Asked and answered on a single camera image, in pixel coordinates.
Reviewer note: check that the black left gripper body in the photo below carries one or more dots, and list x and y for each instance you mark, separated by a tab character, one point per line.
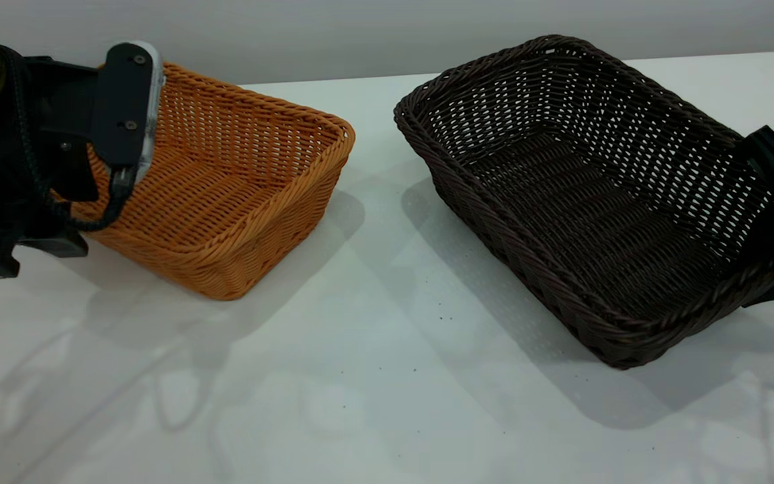
44	121

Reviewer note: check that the dark brown wicker basket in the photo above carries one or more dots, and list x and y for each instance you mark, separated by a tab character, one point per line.
582	202

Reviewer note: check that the light brown wicker basket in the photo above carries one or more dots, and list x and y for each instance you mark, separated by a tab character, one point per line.
239	181

